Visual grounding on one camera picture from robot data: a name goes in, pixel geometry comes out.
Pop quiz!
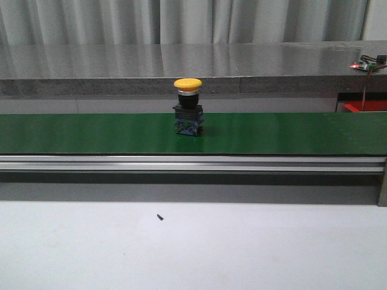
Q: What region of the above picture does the yellow mushroom push button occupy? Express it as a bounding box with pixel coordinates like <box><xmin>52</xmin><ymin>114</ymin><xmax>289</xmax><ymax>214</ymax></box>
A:
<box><xmin>173</xmin><ymin>78</ymin><xmax>203</xmax><ymax>136</ymax></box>

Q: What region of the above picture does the grey stone counter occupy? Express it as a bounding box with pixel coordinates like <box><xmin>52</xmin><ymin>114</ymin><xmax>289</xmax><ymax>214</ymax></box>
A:
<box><xmin>1</xmin><ymin>40</ymin><xmax>386</xmax><ymax>100</ymax></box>

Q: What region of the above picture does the green conveyor belt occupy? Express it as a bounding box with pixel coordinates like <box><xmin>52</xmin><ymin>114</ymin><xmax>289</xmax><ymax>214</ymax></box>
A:
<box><xmin>1</xmin><ymin>112</ymin><xmax>386</xmax><ymax>155</ymax></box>

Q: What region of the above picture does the red plastic bin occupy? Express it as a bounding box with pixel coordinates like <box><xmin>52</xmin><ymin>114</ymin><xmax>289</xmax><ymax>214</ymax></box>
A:
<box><xmin>344</xmin><ymin>100</ymin><xmax>387</xmax><ymax>112</ymax></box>

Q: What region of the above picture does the small green circuit board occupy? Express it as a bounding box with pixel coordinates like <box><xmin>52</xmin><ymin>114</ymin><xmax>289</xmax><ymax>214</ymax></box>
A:
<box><xmin>350</xmin><ymin>61</ymin><xmax>382</xmax><ymax>71</ymax></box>

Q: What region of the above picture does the white curtain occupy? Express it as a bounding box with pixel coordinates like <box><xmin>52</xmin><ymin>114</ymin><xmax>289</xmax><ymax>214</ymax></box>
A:
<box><xmin>1</xmin><ymin>0</ymin><xmax>368</xmax><ymax>45</ymax></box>

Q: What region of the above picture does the aluminium conveyor frame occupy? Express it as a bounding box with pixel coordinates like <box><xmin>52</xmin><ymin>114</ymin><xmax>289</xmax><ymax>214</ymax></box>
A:
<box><xmin>1</xmin><ymin>155</ymin><xmax>386</xmax><ymax>207</ymax></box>

